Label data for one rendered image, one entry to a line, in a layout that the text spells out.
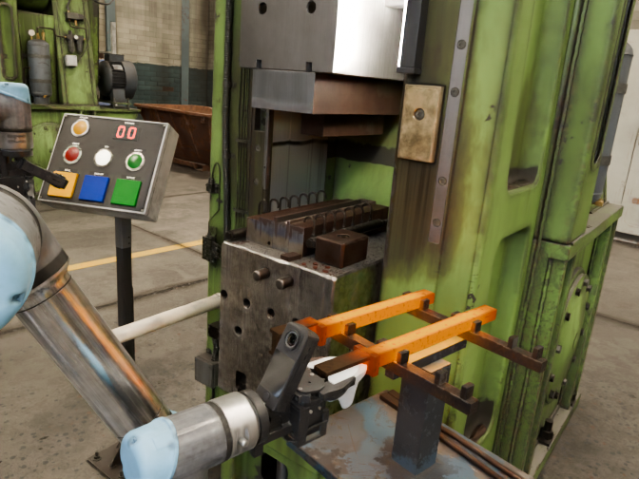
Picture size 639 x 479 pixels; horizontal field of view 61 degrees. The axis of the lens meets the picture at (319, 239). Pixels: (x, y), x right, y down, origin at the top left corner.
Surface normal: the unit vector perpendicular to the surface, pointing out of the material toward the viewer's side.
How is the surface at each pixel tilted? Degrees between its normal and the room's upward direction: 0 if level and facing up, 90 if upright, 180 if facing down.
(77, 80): 79
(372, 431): 0
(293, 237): 90
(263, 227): 90
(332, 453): 0
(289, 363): 63
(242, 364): 90
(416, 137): 90
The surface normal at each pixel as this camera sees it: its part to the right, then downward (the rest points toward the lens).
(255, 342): -0.60, 0.18
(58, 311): 0.60, 0.12
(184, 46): 0.75, 0.24
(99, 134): -0.15, -0.26
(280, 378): -0.61, -0.32
